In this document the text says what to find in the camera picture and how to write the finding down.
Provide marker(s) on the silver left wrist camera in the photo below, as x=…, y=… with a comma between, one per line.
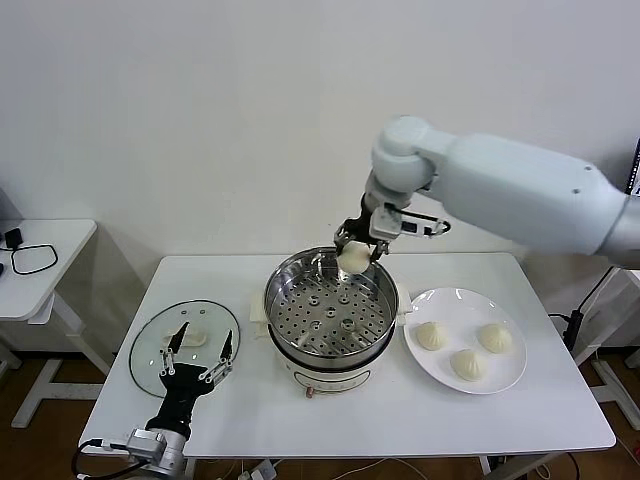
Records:
x=142, y=442

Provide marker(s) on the white desk with legs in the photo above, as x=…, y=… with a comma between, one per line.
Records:
x=612, y=387

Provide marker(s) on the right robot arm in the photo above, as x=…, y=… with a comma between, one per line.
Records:
x=500, y=185

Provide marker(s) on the perforated steel steamer basket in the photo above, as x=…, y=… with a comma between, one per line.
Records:
x=300, y=305

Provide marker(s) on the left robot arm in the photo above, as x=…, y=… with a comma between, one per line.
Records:
x=172, y=452

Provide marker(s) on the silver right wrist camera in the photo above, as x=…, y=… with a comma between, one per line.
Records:
x=387, y=225

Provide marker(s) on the white electric cooking pot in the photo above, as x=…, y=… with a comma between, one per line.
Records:
x=330, y=377

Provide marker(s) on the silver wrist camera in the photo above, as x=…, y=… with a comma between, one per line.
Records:
x=387, y=225
x=142, y=442

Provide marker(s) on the white round plate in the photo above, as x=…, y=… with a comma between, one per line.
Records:
x=450, y=310

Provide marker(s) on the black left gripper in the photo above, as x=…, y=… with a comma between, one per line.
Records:
x=182, y=385

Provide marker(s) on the round glass pot lid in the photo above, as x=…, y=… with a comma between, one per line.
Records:
x=145, y=360

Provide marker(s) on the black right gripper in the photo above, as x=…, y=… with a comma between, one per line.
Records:
x=362, y=220

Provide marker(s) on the black power adapter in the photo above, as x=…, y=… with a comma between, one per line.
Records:
x=13, y=238

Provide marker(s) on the white steamed baozi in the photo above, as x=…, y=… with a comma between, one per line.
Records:
x=469, y=366
x=495, y=338
x=355, y=259
x=433, y=336

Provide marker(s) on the white power strip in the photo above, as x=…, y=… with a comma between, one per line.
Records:
x=261, y=471

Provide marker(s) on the open grey laptop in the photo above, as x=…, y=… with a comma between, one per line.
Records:
x=636, y=170

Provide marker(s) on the white side table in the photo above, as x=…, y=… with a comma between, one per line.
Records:
x=50, y=260

